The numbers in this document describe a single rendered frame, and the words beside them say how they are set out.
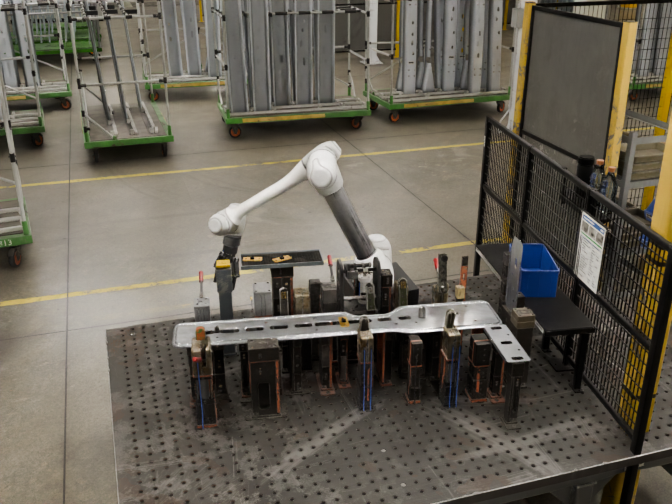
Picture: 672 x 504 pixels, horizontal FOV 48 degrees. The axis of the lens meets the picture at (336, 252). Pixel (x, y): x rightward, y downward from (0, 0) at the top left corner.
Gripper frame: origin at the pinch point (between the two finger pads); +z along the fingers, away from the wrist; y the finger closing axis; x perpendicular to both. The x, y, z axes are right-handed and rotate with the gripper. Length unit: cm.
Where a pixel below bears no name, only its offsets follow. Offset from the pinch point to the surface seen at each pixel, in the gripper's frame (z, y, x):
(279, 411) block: 28, -87, 27
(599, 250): -61, -159, -61
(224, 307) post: 0.8, -34.1, 23.2
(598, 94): -141, -47, -235
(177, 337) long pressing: 7, -51, 57
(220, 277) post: -13.6, -34.9, 28.8
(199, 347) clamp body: 3, -73, 61
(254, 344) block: 0, -81, 41
